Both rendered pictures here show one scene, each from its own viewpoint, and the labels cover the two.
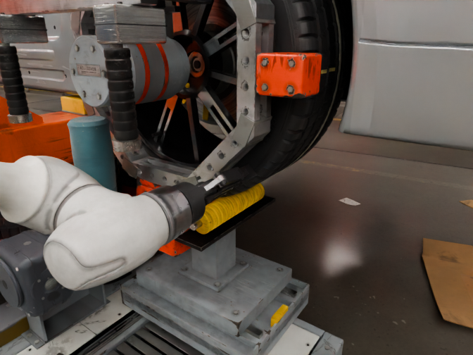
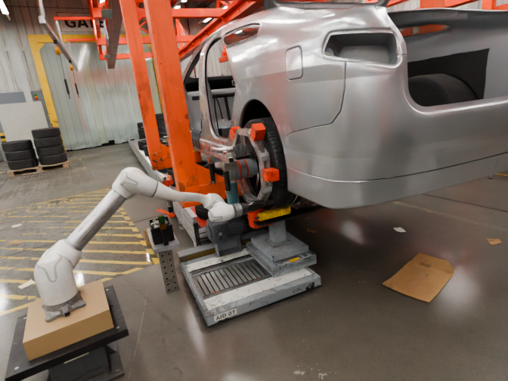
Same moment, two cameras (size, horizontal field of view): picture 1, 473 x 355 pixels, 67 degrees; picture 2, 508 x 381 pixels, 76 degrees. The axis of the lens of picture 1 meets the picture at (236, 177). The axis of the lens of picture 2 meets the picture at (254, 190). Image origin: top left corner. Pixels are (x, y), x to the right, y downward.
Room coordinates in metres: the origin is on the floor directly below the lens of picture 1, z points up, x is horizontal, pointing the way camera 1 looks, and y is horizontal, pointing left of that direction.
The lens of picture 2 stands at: (-1.08, -1.04, 1.32)
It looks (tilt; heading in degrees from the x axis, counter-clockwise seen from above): 16 degrees down; 32
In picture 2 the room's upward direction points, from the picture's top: 6 degrees counter-clockwise
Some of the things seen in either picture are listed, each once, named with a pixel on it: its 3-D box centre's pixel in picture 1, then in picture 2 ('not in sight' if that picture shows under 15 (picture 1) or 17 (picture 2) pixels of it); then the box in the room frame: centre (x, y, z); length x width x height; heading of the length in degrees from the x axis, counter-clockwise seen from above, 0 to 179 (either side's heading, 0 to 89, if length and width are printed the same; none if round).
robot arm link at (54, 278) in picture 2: not in sight; (54, 277); (-0.39, 0.62, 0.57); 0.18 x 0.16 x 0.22; 61
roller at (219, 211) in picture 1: (231, 204); (274, 213); (0.84, 0.01, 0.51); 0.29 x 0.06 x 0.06; 144
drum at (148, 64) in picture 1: (133, 69); (240, 168); (0.77, 0.21, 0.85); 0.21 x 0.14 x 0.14; 144
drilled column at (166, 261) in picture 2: not in sight; (167, 263); (0.39, 0.71, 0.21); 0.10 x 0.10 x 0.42; 54
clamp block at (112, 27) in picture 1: (131, 24); (229, 165); (0.56, 0.15, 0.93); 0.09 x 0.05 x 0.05; 144
